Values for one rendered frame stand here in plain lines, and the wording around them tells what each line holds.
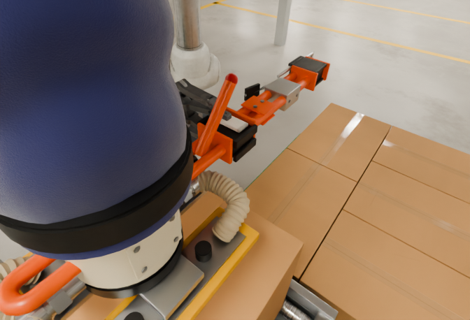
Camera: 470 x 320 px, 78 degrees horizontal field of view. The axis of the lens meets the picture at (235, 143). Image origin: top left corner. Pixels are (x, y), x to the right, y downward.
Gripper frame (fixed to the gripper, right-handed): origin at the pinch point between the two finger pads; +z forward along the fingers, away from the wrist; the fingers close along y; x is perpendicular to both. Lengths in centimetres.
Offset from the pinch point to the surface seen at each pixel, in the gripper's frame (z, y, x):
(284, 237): 15.2, 27.6, -2.8
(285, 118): -67, 122, -171
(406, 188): 39, 68, -88
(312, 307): 27, 64, -9
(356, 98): -28, 122, -251
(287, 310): 21, 68, -5
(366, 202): 27, 68, -67
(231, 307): 14.7, 27.7, 17.7
